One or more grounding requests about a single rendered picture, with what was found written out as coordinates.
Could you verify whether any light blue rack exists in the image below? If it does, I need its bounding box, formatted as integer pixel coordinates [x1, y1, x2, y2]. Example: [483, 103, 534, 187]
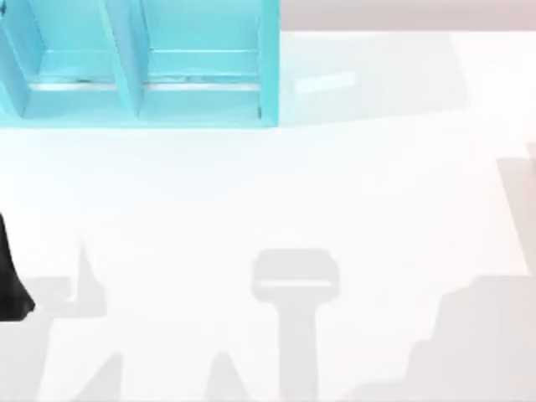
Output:
[0, 0, 281, 129]

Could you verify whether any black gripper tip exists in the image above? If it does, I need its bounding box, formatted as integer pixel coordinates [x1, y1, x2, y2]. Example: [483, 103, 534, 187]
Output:
[0, 213, 36, 324]

